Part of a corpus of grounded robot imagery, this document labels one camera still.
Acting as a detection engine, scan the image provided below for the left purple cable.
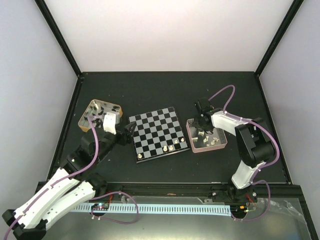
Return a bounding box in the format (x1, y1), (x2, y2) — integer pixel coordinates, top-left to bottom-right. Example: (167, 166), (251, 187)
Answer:
(3, 114), (108, 240)

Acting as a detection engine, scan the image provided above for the small circuit board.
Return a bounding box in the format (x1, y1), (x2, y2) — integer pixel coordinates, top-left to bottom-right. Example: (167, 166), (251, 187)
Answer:
(91, 202), (110, 211)

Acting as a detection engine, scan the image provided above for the black white chess board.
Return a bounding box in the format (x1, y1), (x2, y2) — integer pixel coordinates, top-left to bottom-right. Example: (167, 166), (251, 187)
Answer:
(128, 106), (189, 164)

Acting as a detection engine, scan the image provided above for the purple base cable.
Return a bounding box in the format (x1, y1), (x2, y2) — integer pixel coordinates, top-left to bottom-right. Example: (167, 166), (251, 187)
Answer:
(90, 191), (140, 224)

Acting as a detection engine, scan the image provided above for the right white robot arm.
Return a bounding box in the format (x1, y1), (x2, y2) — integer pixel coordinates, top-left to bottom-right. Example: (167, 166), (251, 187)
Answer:
(193, 98), (280, 202)

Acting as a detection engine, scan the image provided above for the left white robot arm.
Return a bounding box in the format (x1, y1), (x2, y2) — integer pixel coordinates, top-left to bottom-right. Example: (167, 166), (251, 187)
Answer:
(2, 122), (137, 240)

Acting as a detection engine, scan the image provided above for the black aluminium frame rail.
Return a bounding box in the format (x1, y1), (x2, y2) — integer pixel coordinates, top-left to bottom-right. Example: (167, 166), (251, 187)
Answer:
(37, 182), (303, 201)

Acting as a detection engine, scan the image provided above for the pink tin box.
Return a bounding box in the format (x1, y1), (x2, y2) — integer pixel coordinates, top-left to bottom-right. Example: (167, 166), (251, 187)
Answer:
(186, 118), (228, 154)

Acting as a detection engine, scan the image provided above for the gold tin box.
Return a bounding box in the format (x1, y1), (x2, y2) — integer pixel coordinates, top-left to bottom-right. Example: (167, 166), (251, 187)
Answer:
(78, 99), (123, 133)

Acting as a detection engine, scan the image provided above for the white slotted cable duct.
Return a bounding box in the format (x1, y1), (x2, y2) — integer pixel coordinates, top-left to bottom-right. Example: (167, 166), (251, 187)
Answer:
(71, 202), (231, 217)

